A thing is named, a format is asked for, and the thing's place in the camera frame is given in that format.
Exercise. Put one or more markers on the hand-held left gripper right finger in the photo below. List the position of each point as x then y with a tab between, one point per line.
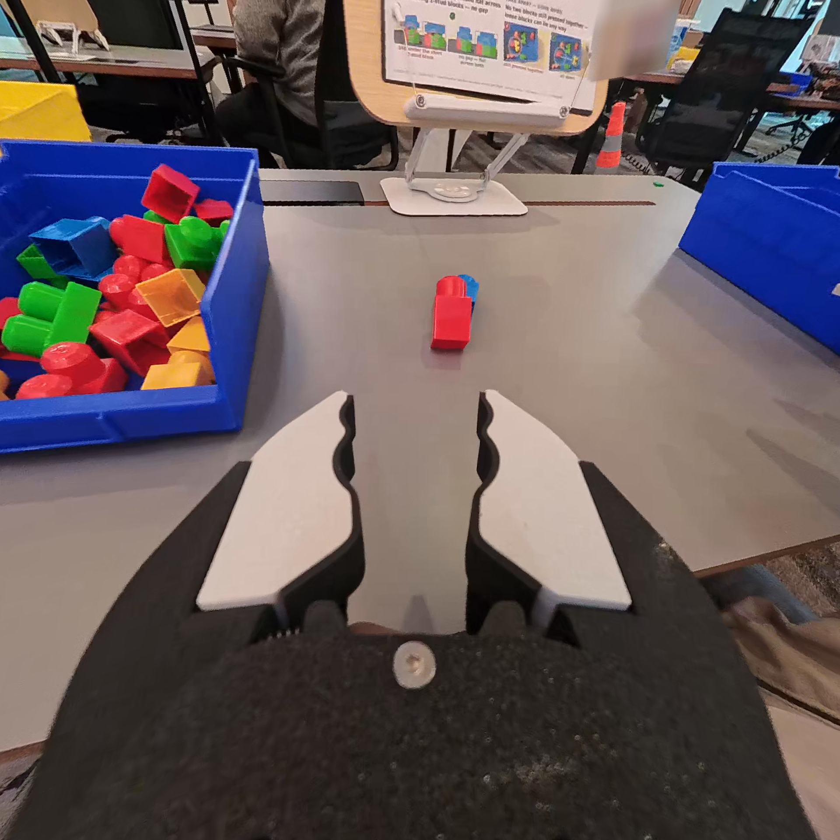
549	515

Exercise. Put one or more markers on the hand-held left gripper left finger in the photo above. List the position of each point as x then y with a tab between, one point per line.
282	515

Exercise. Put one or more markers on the blue plastic bin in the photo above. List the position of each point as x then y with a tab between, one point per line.
761	250
243	328

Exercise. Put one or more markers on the red toy block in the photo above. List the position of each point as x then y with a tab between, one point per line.
452	322

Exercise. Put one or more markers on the blue toy block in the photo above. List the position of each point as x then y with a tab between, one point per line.
470	286

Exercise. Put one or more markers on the pile of colourful toy blocks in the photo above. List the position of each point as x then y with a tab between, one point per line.
118	289

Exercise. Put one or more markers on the person's beige trousers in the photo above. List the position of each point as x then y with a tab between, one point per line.
794	670

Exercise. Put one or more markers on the white document stand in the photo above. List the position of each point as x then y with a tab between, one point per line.
453	197

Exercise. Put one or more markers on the orange traffic cone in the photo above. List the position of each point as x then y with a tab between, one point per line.
612	138

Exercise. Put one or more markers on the wooden clipboard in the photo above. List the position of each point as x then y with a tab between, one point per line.
368	79

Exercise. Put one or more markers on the black office chair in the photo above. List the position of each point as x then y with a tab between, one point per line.
715	85

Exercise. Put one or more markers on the yellow plastic bin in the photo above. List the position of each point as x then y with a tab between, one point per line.
40	116

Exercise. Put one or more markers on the printed instruction sheet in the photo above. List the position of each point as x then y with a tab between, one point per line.
486	40

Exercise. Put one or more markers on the tan moulded chair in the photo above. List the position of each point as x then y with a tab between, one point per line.
66	20

